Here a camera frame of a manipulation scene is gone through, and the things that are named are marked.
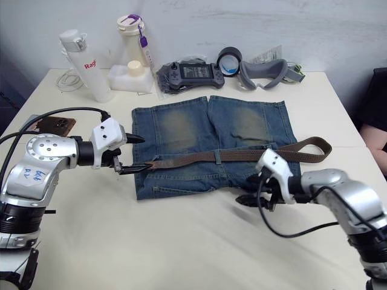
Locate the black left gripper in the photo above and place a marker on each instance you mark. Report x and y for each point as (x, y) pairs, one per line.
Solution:
(110, 155)

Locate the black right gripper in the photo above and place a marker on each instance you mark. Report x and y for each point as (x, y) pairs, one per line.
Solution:
(270, 190)

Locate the brown braided belt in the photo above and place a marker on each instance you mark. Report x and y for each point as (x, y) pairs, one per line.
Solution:
(242, 154)

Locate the blue denim shorts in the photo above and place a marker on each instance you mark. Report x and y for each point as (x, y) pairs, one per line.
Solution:
(187, 127)

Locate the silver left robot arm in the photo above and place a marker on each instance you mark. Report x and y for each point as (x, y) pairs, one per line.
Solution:
(42, 169)

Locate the white foam block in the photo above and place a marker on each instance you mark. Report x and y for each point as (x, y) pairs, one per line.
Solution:
(121, 80)

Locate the brown smartphone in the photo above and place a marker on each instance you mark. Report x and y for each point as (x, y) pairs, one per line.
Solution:
(56, 124)

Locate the cream round cap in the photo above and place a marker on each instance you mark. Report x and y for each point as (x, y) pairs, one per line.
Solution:
(135, 69)

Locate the white bottle with red print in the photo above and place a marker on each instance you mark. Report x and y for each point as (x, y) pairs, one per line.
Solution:
(90, 69)

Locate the dark grey handheld game console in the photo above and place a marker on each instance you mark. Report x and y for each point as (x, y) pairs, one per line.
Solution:
(196, 75)

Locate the cream bottle with purple lid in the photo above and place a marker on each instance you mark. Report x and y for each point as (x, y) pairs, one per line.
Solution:
(133, 42)

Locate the grey headset face pad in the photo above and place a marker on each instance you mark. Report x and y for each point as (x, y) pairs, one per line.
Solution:
(260, 71)

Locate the grey tape roll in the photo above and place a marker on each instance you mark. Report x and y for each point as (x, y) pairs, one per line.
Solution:
(229, 60)

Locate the clear plastic packet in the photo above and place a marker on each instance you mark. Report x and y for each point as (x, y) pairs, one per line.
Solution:
(267, 56)

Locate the bystander in black clothing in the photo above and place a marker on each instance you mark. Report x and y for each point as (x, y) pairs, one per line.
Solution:
(376, 99)

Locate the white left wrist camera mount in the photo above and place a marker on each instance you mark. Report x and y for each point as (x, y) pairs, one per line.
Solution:
(106, 134)

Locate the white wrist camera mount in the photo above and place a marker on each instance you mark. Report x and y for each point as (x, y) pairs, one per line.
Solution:
(276, 164)
(106, 134)

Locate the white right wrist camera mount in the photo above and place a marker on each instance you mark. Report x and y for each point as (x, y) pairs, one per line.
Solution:
(276, 164)

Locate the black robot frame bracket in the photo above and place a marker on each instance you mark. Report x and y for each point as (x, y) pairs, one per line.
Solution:
(27, 269)

